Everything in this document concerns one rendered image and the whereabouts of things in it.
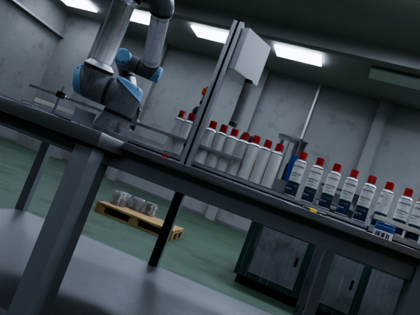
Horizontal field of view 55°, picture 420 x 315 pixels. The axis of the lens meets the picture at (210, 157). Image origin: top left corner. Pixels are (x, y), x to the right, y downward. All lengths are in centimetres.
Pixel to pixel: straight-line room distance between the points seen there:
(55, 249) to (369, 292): 348
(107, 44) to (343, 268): 327
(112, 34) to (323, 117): 1088
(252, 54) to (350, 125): 1050
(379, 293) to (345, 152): 806
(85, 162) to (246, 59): 89
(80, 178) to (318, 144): 1112
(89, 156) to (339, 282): 342
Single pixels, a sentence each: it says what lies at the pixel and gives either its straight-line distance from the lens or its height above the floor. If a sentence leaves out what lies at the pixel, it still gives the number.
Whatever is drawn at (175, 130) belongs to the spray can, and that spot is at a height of 99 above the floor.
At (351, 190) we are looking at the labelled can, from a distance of 180.
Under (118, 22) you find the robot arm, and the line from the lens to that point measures 164.
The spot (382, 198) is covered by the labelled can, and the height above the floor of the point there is 101.
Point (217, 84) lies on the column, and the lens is 171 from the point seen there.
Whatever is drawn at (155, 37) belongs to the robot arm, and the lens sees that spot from 174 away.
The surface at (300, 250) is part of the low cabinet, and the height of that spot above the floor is 55.
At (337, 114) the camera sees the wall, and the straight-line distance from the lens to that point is 1228.
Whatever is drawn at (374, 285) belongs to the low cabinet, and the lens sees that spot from 428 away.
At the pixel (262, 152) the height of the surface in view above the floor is 102.
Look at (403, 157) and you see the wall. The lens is 1214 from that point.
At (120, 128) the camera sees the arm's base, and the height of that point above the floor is 89.
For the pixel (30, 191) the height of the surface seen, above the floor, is 36.
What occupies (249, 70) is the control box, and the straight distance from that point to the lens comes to 177.
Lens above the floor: 79
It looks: 4 degrees up
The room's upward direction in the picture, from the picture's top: 21 degrees clockwise
